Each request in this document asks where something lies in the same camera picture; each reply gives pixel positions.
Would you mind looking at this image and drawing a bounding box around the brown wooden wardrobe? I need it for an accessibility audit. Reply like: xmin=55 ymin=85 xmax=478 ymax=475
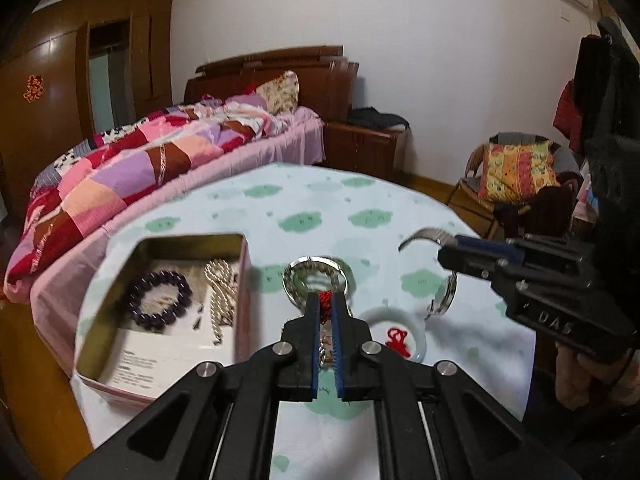
xmin=0 ymin=0 xmax=176 ymax=223

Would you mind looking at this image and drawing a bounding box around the silver metal wristwatch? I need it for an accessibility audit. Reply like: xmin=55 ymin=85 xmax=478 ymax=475
xmin=398 ymin=227 xmax=460 ymax=322

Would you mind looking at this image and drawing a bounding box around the hanging red garment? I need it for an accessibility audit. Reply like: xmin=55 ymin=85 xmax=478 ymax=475
xmin=552 ymin=79 xmax=587 ymax=147

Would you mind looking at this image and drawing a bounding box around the patchwork quilt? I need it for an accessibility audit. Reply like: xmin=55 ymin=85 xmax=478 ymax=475
xmin=5 ymin=94 xmax=282 ymax=287

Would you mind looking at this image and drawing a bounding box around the floral pillow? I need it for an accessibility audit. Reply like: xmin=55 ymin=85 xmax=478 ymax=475
xmin=255 ymin=70 xmax=300 ymax=115

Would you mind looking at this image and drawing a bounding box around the dark clothes pile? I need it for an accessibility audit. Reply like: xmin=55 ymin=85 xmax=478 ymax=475
xmin=347 ymin=107 xmax=410 ymax=131

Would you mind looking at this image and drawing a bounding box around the wicker chair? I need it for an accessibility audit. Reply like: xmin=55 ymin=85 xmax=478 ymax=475
xmin=446 ymin=132 xmax=585 ymax=242

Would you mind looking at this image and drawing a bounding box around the wooden nightstand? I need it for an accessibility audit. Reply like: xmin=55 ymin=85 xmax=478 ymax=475
xmin=322 ymin=120 xmax=412 ymax=177

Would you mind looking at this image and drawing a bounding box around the wooden headboard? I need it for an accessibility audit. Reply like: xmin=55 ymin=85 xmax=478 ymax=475
xmin=183 ymin=45 xmax=361 ymax=124

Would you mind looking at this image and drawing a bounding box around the person's right hand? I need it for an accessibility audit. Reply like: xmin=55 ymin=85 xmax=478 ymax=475
xmin=554 ymin=342 xmax=628 ymax=413

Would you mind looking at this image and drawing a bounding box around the pink metal tin box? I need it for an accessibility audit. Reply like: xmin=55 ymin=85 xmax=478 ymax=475
xmin=74 ymin=232 xmax=253 ymax=407

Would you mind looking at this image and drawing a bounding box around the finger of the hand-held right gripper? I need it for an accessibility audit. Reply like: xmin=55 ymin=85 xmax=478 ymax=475
xmin=437 ymin=246 xmax=531 ymax=295
xmin=454 ymin=232 xmax=591 ymax=267

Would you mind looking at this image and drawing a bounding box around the bed with pink sheet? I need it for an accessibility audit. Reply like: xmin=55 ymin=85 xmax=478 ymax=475
xmin=4 ymin=106 xmax=327 ymax=377

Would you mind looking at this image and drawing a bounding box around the red cord bead bracelet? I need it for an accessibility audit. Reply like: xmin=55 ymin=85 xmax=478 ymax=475
xmin=318 ymin=290 xmax=335 ymax=368

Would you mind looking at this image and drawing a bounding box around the orange floral cushion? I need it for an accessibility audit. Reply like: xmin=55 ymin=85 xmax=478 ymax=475
xmin=478 ymin=140 xmax=562 ymax=205

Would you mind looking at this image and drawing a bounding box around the white printed paper card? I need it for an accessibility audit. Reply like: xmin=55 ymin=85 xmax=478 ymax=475
xmin=97 ymin=259 xmax=237 ymax=402

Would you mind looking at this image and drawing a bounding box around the hanging dark coat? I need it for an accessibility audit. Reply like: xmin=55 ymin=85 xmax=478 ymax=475
xmin=572 ymin=34 xmax=610 ymax=157

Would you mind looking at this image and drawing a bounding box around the white jade bangle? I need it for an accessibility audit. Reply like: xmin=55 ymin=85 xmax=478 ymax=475
xmin=356 ymin=306 xmax=429 ymax=365

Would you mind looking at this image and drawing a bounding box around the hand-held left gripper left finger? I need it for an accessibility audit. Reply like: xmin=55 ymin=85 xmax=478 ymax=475
xmin=65 ymin=292 xmax=321 ymax=480

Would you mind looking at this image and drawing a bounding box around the dark bead bracelet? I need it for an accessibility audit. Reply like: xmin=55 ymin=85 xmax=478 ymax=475
xmin=122 ymin=270 xmax=193 ymax=332

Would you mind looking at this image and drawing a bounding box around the pearl bead necklace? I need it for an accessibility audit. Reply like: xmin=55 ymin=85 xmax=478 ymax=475
xmin=203 ymin=258 xmax=242 ymax=346

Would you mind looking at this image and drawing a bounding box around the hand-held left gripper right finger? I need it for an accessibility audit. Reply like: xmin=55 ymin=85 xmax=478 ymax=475
xmin=333 ymin=291 xmax=581 ymax=480

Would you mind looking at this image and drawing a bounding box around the red paper decoration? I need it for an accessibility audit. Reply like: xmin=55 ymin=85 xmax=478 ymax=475
xmin=22 ymin=74 xmax=45 ymax=103

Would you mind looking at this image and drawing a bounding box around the small silver framed mirror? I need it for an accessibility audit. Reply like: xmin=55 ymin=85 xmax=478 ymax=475
xmin=282 ymin=256 xmax=354 ymax=311

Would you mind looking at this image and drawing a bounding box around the red knot ornament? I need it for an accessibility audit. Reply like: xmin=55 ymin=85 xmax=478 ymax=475
xmin=384 ymin=326 xmax=417 ymax=359

